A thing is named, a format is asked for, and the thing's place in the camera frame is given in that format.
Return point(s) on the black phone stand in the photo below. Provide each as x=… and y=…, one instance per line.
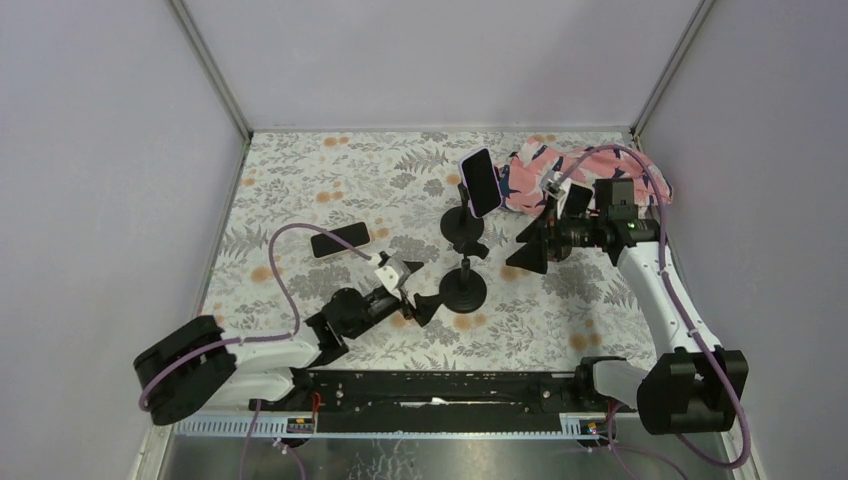
x=458, y=224
x=463, y=290

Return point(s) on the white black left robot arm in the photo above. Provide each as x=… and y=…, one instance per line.
x=201, y=365

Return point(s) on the pink patterned cloth bag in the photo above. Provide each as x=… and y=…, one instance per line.
x=520, y=178

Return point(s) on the white slotted cable duct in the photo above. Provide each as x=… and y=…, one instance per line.
x=420, y=425

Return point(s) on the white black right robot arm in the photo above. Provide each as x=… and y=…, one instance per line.
x=695, y=383

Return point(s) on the small dark phone on cloth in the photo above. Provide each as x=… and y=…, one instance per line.
x=575, y=199

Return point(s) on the phone with beige case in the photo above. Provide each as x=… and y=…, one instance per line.
x=351, y=238

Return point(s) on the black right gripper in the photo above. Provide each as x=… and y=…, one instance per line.
x=546, y=230

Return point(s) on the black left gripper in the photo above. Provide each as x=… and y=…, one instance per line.
x=404, y=291

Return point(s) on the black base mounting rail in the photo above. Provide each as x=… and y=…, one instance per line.
x=473, y=393

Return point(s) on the phone with lavender case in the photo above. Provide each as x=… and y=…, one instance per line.
x=479, y=177

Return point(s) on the floral patterned table mat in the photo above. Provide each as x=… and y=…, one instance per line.
x=400, y=184

